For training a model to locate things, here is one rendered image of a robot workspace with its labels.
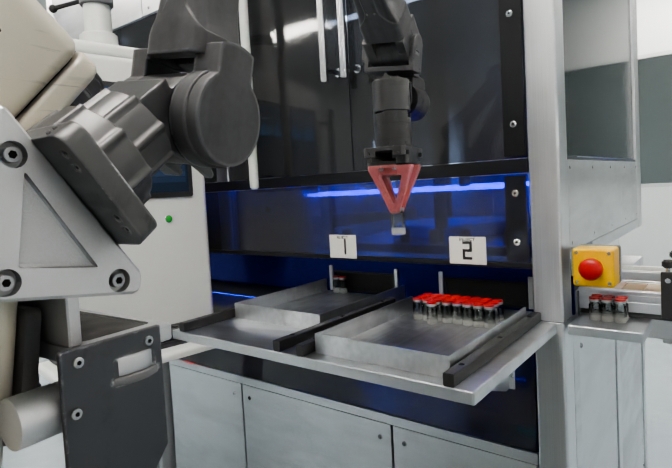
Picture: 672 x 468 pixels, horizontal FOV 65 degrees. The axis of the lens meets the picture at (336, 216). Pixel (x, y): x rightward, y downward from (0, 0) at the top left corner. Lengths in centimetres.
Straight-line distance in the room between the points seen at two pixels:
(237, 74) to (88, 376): 29
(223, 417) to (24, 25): 150
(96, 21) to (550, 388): 142
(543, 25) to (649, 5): 477
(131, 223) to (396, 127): 52
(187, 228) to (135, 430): 106
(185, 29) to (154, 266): 114
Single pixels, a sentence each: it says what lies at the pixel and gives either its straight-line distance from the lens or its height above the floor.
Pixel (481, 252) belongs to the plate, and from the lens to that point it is 116.
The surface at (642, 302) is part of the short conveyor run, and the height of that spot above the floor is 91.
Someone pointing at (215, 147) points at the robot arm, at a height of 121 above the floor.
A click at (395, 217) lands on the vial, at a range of 81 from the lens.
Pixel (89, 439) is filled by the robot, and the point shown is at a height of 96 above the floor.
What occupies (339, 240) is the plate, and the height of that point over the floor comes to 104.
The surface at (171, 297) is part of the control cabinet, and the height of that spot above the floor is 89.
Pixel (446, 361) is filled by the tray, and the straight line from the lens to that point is 82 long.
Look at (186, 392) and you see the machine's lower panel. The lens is 199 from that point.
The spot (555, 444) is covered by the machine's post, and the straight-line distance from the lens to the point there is 123.
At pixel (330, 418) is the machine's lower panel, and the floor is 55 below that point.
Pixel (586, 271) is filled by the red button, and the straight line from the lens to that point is 107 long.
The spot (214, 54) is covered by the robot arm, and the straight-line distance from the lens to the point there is 44.
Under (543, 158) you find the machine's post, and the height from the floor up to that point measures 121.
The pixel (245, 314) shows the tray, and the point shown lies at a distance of 124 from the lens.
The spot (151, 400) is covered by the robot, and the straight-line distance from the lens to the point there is 57.
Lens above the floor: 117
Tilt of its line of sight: 3 degrees down
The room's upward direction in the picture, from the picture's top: 3 degrees counter-clockwise
